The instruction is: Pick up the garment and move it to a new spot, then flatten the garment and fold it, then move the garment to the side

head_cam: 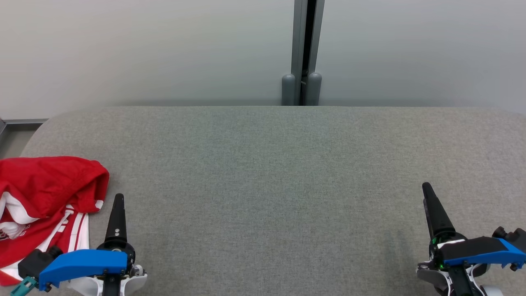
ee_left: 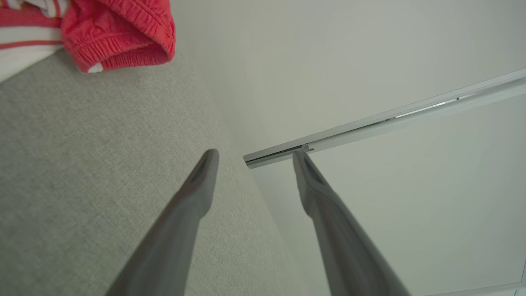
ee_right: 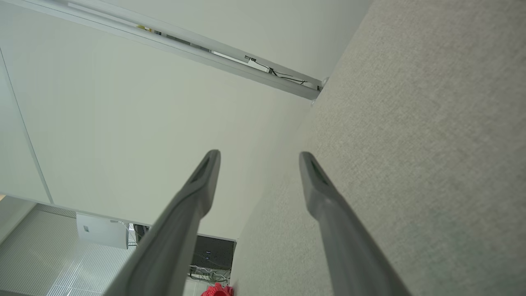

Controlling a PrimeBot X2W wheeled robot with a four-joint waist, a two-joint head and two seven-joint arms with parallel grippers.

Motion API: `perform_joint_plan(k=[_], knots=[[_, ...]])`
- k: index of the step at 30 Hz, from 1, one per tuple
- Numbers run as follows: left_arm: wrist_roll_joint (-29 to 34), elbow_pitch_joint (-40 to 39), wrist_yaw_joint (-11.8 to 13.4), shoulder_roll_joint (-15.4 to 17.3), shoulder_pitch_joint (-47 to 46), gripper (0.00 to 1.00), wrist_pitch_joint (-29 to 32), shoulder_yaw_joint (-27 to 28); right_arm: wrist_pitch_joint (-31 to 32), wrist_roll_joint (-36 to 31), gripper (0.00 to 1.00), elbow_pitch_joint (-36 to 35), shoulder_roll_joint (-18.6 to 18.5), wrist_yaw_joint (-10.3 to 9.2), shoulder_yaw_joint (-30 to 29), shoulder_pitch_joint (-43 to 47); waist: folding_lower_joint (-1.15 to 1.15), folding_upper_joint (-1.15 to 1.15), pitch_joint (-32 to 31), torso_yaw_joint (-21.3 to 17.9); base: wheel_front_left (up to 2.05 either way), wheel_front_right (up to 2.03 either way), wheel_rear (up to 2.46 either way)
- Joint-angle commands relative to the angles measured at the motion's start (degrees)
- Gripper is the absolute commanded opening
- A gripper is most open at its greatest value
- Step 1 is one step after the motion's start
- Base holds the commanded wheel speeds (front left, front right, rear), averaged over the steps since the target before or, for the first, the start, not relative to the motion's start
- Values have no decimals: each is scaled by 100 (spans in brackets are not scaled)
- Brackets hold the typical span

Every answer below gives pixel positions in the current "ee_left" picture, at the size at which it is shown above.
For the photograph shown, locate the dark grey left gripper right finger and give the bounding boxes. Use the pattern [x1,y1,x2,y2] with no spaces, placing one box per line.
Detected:
[293,150,412,296]

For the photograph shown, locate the grey fabric sofa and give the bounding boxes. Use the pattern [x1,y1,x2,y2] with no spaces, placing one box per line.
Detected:
[0,49,307,296]

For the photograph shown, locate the red shorts with white stripe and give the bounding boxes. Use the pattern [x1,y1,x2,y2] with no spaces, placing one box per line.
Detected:
[61,0,176,74]

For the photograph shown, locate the red and white basketball jersey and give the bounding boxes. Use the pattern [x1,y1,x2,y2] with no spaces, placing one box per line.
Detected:
[0,0,72,83]

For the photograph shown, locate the silver wall rail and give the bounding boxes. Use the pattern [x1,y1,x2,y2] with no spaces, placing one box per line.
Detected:
[243,68,526,169]

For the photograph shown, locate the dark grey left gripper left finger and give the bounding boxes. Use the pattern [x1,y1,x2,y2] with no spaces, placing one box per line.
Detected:
[106,149,219,296]

